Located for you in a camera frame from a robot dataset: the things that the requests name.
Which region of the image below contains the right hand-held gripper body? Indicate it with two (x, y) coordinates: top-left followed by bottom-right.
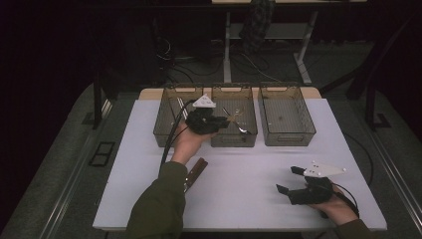
(288, 160), (348, 206)

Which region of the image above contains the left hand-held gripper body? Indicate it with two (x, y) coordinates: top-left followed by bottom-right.
(184, 94), (218, 135)

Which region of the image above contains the amber translucent spoon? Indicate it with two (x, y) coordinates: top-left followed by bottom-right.
(228, 108), (248, 123)

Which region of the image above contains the smoked clear plastic bin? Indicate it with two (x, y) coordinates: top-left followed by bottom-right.
(152, 84), (204, 149)
(258, 82), (317, 147)
(209, 84), (259, 148)

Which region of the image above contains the steel spoon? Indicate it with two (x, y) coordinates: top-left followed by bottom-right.
(221, 107), (253, 135)

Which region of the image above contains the steel chopstick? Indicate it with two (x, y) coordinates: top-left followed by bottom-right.
(168, 99), (179, 124)
(170, 99), (181, 124)

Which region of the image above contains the wooden handled knife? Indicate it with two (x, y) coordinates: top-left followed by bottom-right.
(183, 157), (205, 194)

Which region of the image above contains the person's left hand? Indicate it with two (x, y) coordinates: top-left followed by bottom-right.
(170, 122), (215, 165)

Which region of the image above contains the person's right hand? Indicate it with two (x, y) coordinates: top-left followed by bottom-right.
(307, 184), (360, 227)

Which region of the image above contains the white table mat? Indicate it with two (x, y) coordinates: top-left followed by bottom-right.
(92, 98), (388, 232)

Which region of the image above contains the desk with white metal legs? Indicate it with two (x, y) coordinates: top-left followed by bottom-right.
(211, 0), (368, 87)

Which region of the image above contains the black metal stand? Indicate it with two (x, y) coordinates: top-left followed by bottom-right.
(363, 74), (393, 131)
(92, 71), (115, 130)

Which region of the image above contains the dark patterned hanging jacket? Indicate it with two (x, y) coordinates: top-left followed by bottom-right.
(238, 0), (277, 53)

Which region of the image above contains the left hand-held gripper cable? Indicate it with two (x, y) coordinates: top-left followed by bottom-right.
(159, 99), (197, 173)

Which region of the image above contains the tangle of black floor cables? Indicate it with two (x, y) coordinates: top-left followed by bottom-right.
(155, 36), (283, 84)

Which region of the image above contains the black floor cable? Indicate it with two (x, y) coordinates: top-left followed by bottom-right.
(342, 131), (375, 187)

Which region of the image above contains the metal floor rail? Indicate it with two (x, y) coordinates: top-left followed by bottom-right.
(39, 99), (113, 239)
(366, 127), (422, 230)

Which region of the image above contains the black floor socket frame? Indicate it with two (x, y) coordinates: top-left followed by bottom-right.
(88, 141), (116, 167)

